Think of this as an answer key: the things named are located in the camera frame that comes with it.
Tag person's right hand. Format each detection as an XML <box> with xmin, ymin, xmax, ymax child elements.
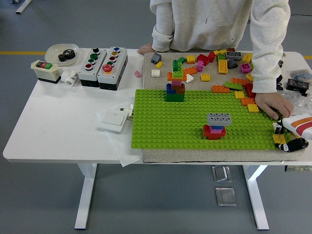
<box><xmin>136</xmin><ymin>43</ymin><xmax>154</xmax><ymax>55</ymax></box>

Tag person's left hand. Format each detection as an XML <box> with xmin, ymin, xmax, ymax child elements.
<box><xmin>254</xmin><ymin>92</ymin><xmax>295</xmax><ymax>120</ymax></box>

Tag robot right hand white shell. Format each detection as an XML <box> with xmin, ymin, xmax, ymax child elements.
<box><xmin>272</xmin><ymin>112</ymin><xmax>312</xmax><ymax>153</ymax></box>

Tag green studded baseplate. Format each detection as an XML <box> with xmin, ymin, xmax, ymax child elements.
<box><xmin>131</xmin><ymin>89</ymin><xmax>293</xmax><ymax>150</ymax></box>

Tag orange long toy brick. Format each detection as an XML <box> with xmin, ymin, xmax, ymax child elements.
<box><xmin>231</xmin><ymin>77</ymin><xmax>249</xmax><ymax>86</ymax></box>
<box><xmin>211</xmin><ymin>85</ymin><xmax>231</xmax><ymax>94</ymax></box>
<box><xmin>183</xmin><ymin>66</ymin><xmax>198</xmax><ymax>76</ymax></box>
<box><xmin>240</xmin><ymin>97</ymin><xmax>256</xmax><ymax>107</ymax></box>

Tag red long toy brick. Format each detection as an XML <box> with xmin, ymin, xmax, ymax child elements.
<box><xmin>245</xmin><ymin>82</ymin><xmax>256</xmax><ymax>98</ymax></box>

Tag orange flat toy brick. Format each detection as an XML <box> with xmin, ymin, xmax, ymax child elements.
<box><xmin>167</xmin><ymin>72</ymin><xmax>188</xmax><ymax>81</ymax></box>

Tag lime green long toy brick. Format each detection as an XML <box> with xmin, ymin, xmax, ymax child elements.
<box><xmin>224</xmin><ymin>81</ymin><xmax>245</xmax><ymax>91</ymax></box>

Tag light grey long toy brick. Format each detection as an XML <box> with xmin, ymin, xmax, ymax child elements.
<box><xmin>207</xmin><ymin>113</ymin><xmax>232</xmax><ymax>127</ymax></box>

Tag dark green toy brick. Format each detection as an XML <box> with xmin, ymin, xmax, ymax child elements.
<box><xmin>165</xmin><ymin>92</ymin><xmax>185</xmax><ymax>102</ymax></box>

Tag dark grey long toy brick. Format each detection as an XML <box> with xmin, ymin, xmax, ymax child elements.
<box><xmin>226</xmin><ymin>51</ymin><xmax>243</xmax><ymax>61</ymax></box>

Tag yellow long toy brick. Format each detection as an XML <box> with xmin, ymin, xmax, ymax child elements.
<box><xmin>217</xmin><ymin>59</ymin><xmax>229</xmax><ymax>74</ymax></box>

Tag red wide toy brick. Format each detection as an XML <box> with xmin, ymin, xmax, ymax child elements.
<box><xmin>202</xmin><ymin>124</ymin><xmax>227</xmax><ymax>141</ymax></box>

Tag clear plastic bags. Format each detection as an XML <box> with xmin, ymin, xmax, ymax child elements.
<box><xmin>280</xmin><ymin>90</ymin><xmax>312</xmax><ymax>115</ymax></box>

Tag black electronic device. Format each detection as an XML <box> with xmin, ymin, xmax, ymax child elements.
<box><xmin>285</xmin><ymin>78</ymin><xmax>310</xmax><ymax>95</ymax></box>

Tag grey-brown mat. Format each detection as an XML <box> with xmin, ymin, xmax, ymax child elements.
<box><xmin>142</xmin><ymin>52</ymin><xmax>307</xmax><ymax>163</ymax></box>

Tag blue item in bag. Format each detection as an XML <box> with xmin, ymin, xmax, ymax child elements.
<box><xmin>289</xmin><ymin>69</ymin><xmax>312</xmax><ymax>81</ymax></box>

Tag grey emergency stop control box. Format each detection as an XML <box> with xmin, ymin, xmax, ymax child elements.
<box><xmin>97</xmin><ymin>46</ymin><xmax>129</xmax><ymax>91</ymax></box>

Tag grey three-button control box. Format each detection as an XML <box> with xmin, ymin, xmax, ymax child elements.
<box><xmin>78</xmin><ymin>47</ymin><xmax>108</xmax><ymax>88</ymax></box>

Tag person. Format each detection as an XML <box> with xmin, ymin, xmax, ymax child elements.
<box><xmin>150</xmin><ymin>0</ymin><xmax>291</xmax><ymax>53</ymax></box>

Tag small white printed pipe fitting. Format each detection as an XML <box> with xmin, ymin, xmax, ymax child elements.
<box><xmin>127</xmin><ymin>103</ymin><xmax>136</xmax><ymax>121</ymax></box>

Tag white pipe tee fitting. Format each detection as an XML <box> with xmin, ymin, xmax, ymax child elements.
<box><xmin>60</xmin><ymin>70</ymin><xmax>79</xmax><ymax>87</ymax></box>

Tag metal floor plate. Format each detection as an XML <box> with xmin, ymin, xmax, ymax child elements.
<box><xmin>214</xmin><ymin>186</ymin><xmax>237</xmax><ymax>207</ymax></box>
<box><xmin>211</xmin><ymin>165</ymin><xmax>233</xmax><ymax>183</ymax></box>

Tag white table leg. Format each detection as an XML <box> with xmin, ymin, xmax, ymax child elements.
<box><xmin>242</xmin><ymin>165</ymin><xmax>270</xmax><ymax>231</ymax></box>
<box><xmin>74</xmin><ymin>163</ymin><xmax>98</xmax><ymax>230</ymax></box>

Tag white plastic bowl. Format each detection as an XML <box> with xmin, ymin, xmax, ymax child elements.
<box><xmin>44</xmin><ymin>43</ymin><xmax>80</xmax><ymax>67</ymax></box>

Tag white paper sheet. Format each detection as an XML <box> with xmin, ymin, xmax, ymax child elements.
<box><xmin>95</xmin><ymin>108</ymin><xmax>144</xmax><ymax>168</ymax></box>

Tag white wall switch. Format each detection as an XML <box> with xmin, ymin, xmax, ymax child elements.
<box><xmin>97</xmin><ymin>111</ymin><xmax>129</xmax><ymax>134</ymax></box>

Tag red green rocker switch box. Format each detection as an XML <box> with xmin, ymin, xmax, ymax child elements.
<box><xmin>30</xmin><ymin>59</ymin><xmax>61</xmax><ymax>85</ymax></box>

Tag white frame foot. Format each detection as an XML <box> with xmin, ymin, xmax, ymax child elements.
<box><xmin>15</xmin><ymin>0</ymin><xmax>32</xmax><ymax>14</ymax></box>

